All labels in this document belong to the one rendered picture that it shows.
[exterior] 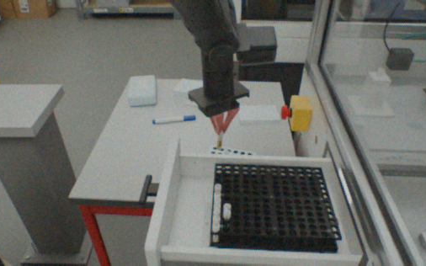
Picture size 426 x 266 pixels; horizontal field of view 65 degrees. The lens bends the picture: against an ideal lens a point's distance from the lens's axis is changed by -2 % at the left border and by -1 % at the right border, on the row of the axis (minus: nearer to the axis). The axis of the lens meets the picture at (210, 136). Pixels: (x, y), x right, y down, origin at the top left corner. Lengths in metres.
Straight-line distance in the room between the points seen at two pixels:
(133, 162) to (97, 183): 0.11
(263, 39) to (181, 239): 0.39
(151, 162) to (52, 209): 0.68
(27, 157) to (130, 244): 0.53
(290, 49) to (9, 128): 1.02
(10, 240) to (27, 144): 0.74
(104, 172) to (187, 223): 0.33
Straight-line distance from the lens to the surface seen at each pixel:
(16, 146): 1.34
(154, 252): 0.56
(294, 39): 1.36
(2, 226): 2.03
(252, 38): 0.57
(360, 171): 0.62
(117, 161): 0.97
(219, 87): 0.60
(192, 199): 0.73
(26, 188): 1.48
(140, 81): 1.24
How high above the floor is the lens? 1.38
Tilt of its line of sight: 37 degrees down
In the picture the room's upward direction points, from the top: straight up
